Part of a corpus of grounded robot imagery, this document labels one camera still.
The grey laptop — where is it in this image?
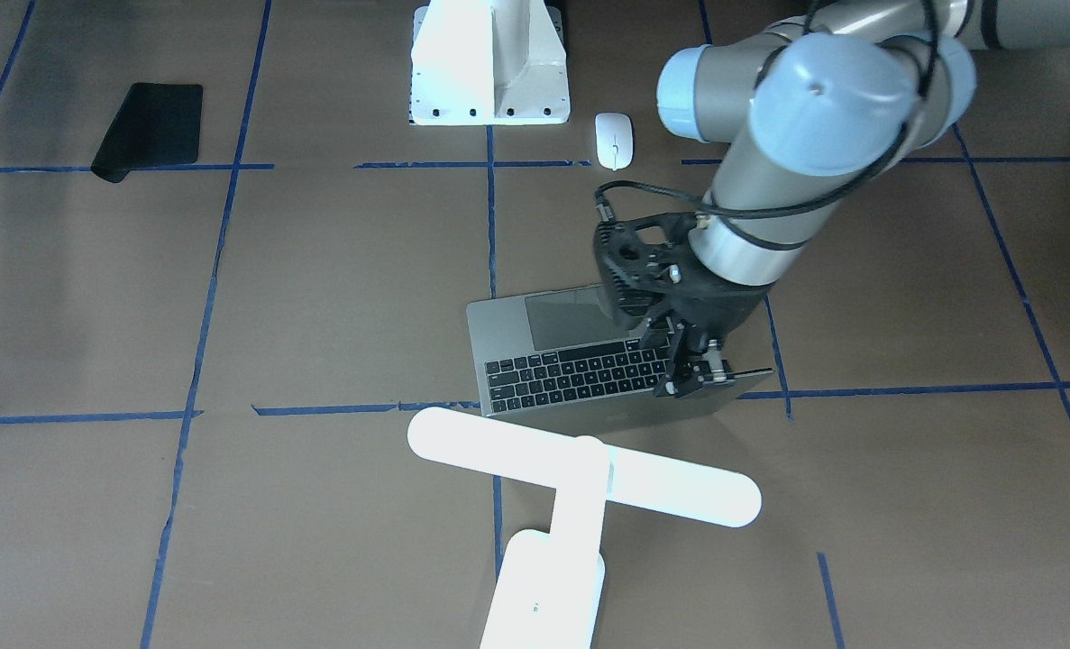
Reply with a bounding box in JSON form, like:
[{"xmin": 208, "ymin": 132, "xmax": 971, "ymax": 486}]
[{"xmin": 467, "ymin": 285, "xmax": 773, "ymax": 435}]

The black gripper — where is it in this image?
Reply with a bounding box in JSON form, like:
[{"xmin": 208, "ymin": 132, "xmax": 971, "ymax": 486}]
[{"xmin": 639, "ymin": 267, "xmax": 773, "ymax": 399}]

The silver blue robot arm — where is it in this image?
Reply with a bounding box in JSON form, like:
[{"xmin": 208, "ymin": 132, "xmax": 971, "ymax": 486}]
[{"xmin": 632, "ymin": 1, "xmax": 1070, "ymax": 398}]

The white computer mouse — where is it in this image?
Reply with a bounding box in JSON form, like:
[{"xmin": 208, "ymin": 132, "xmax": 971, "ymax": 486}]
[{"xmin": 595, "ymin": 112, "xmax": 635, "ymax": 171}]

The white desk lamp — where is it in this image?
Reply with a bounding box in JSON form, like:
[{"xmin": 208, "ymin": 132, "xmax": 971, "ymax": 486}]
[{"xmin": 407, "ymin": 407, "xmax": 762, "ymax": 648}]

